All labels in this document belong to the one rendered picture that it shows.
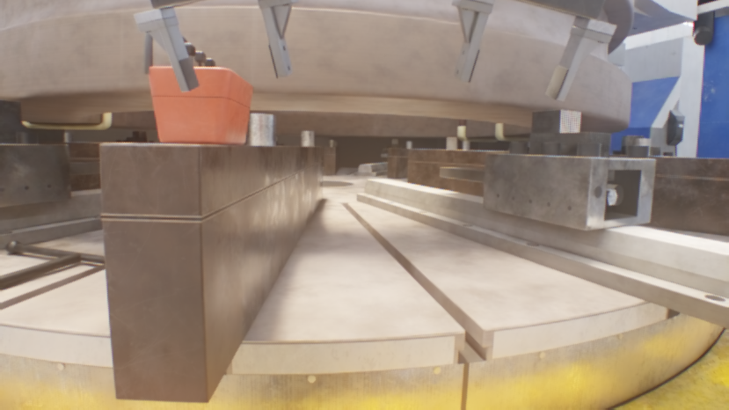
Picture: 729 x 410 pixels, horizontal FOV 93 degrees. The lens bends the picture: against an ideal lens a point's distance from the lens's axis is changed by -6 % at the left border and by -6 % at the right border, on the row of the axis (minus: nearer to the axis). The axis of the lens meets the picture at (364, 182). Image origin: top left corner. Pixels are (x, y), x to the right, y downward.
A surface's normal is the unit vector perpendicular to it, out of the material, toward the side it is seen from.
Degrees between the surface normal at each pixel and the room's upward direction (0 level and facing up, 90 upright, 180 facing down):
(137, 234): 90
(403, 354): 90
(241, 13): 90
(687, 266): 71
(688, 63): 90
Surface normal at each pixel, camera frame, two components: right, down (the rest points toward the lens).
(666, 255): -0.85, -0.30
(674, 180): -0.68, 0.05
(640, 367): 0.38, 0.10
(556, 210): -0.91, 0.02
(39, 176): 0.94, 0.05
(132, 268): 0.04, 0.09
